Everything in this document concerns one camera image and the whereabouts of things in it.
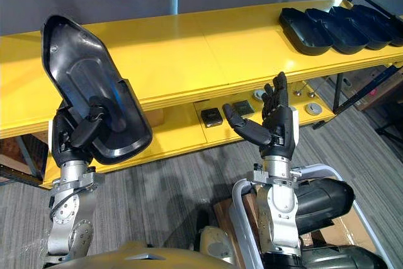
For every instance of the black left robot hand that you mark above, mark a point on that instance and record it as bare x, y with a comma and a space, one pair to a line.
64, 143

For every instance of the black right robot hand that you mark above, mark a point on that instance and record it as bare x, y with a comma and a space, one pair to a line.
278, 124

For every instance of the black plastic housing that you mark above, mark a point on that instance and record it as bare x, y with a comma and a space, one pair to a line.
341, 37
385, 25
368, 31
343, 258
82, 58
303, 32
324, 201

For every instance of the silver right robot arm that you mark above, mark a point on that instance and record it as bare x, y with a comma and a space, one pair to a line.
280, 206

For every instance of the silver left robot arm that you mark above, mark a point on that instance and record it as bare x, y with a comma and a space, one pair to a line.
70, 209

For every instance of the yellow shelf board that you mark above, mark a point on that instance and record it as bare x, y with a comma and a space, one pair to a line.
179, 136
195, 51

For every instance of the round grey disc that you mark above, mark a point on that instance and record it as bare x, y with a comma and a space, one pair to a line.
258, 94
313, 108

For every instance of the small metal pin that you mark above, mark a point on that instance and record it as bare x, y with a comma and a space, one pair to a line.
297, 92
311, 93

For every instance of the small dark square box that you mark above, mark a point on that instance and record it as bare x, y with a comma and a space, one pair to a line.
243, 107

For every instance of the small black square box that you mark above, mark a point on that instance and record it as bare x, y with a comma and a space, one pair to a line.
211, 117

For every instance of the brown cardboard box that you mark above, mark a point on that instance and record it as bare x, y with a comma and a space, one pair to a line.
343, 234

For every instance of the beige robot leg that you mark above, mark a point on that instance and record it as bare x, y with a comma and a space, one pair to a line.
214, 240

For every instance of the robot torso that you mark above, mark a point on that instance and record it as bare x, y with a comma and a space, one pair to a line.
141, 258

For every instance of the black shelf frame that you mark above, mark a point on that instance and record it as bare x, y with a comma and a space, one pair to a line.
339, 92

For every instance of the white tube cart frame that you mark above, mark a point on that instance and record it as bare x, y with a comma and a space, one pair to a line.
240, 215

